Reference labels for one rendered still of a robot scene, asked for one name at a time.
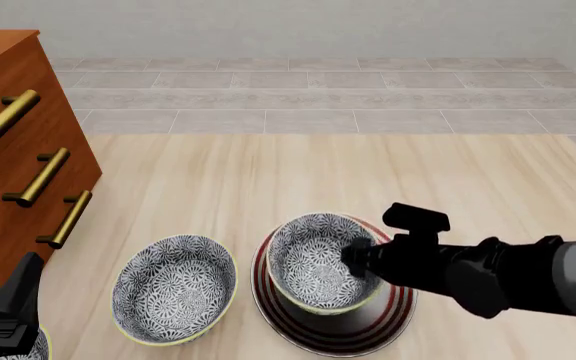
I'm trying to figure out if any plate with red rings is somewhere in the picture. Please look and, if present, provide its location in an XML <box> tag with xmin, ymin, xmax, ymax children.
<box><xmin>251</xmin><ymin>215</ymin><xmax>419</xmax><ymax>358</ymax></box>

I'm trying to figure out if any patterned black and white bowl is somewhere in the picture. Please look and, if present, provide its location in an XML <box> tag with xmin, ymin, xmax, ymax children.
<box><xmin>266</xmin><ymin>212</ymin><xmax>387</xmax><ymax>315</ymax></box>
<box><xmin>111</xmin><ymin>234</ymin><xmax>239</xmax><ymax>346</ymax></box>
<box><xmin>0</xmin><ymin>316</ymin><xmax>53</xmax><ymax>360</ymax></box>

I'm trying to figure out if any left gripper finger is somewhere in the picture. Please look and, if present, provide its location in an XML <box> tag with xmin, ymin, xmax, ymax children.
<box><xmin>0</xmin><ymin>251</ymin><xmax>45</xmax><ymax>331</ymax></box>

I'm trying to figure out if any long brass cabinet handle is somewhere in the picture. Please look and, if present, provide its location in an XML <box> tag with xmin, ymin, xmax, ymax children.
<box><xmin>0</xmin><ymin>88</ymin><xmax>42</xmax><ymax>151</ymax></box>

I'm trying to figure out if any wooden cabinet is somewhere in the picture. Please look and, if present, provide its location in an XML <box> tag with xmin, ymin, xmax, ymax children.
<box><xmin>0</xmin><ymin>29</ymin><xmax>103</xmax><ymax>320</ymax></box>

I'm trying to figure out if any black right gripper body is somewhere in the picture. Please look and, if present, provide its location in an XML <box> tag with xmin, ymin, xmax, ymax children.
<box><xmin>340</xmin><ymin>237</ymin><xmax>382</xmax><ymax>282</ymax></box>

